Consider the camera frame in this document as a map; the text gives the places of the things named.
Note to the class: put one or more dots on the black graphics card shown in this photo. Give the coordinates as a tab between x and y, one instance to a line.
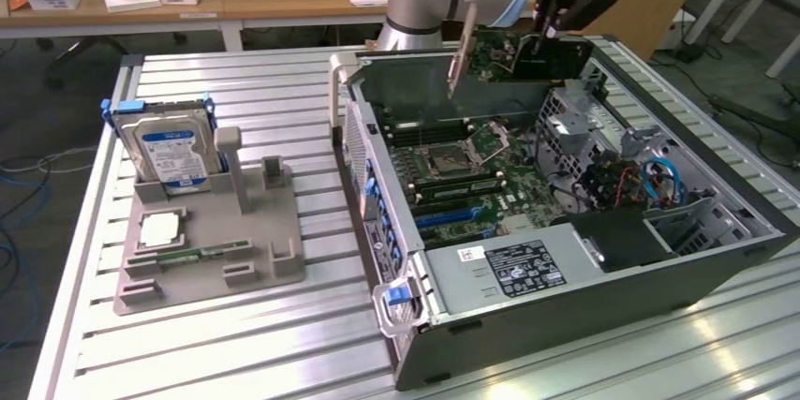
550	63

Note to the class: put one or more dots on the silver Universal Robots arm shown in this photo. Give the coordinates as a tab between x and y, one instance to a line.
426	2

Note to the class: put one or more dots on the metal socket cover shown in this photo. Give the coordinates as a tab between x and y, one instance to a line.
487	137

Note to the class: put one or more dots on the CPU socket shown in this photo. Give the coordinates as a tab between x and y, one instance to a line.
447	158

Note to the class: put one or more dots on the green motherboard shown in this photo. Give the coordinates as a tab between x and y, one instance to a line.
519	184

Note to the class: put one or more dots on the black RAM stick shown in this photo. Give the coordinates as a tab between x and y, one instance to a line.
450	190

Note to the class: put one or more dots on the black plastic shroud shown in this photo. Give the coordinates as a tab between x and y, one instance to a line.
619	236

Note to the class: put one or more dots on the silver disk bay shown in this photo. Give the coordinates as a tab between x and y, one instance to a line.
694	226

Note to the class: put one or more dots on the grey power supply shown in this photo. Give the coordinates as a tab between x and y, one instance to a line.
463	287

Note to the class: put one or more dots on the blue case latch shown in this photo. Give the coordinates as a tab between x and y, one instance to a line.
395	298

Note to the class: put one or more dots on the black open PC case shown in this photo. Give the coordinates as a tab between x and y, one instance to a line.
563	325

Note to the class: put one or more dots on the hard disk blue label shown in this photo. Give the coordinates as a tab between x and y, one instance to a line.
166	156

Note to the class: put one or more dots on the blue disk caddy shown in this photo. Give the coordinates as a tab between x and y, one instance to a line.
129	107

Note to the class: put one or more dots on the grey parts rack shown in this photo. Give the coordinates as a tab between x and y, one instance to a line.
206	231

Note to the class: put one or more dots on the wooden desk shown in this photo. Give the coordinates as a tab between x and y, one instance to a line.
63	17

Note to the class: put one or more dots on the silver CPU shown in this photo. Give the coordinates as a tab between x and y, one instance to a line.
159	230

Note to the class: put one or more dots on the green RAM stick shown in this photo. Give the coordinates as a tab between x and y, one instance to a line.
182	257

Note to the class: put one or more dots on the orange box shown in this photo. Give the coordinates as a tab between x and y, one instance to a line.
15	1

